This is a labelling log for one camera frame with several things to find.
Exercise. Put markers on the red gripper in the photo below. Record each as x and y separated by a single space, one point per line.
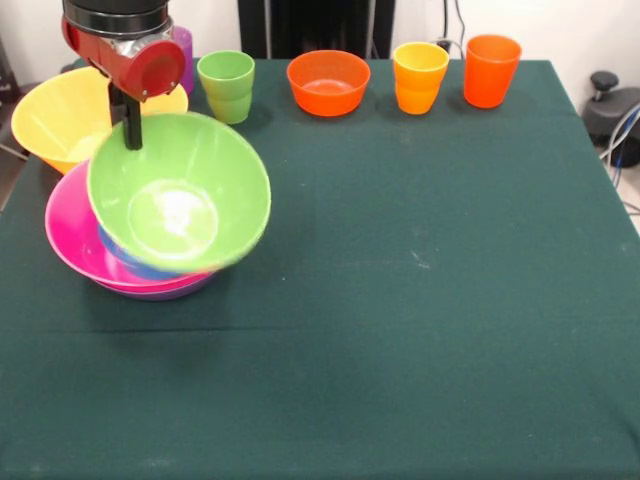
155 70

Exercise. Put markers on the green bowl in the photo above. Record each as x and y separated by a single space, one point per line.
225 175

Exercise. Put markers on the large pink bowl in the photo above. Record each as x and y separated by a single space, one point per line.
70 235

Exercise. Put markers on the blue bowl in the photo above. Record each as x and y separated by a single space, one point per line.
127 262

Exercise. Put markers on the large yellow bowl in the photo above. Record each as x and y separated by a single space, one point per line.
50 120

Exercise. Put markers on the purple cup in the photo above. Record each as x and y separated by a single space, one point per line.
186 55

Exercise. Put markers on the green cup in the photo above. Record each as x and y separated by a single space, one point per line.
227 95

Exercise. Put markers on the dark grey equipment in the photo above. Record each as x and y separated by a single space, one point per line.
6 80

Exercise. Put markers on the purple bowl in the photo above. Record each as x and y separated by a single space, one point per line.
160 296

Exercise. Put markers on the orange bowl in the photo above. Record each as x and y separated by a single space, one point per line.
325 100

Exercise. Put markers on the yellow-orange cup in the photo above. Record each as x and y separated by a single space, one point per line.
417 90

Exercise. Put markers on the dark green tablecloth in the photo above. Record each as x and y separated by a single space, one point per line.
400 325

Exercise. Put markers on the orange cup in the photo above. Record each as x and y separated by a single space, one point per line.
490 75

